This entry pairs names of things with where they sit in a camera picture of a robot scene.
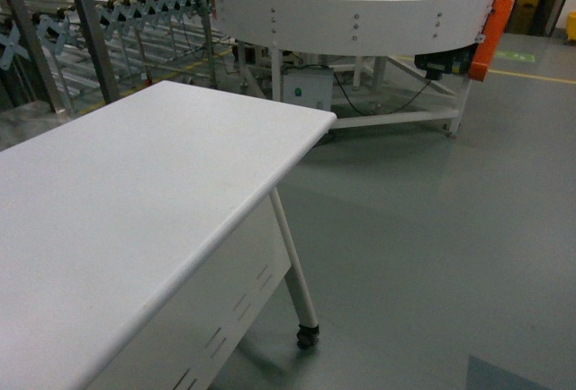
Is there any expandable roller conveyor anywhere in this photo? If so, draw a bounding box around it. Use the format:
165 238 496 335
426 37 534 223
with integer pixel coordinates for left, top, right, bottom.
1 0 231 113

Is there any black table caster wheel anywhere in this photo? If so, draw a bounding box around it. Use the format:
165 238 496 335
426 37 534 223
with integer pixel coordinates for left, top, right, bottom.
296 324 320 349

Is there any round white conveyor table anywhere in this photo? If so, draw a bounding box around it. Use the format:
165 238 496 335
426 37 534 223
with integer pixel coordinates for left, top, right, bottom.
211 0 494 136

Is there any orange side panel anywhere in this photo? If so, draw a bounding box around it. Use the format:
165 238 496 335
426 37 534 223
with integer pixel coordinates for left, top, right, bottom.
468 0 516 82

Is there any white control box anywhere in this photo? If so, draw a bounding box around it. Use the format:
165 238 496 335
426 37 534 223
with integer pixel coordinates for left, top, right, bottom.
282 68 334 112

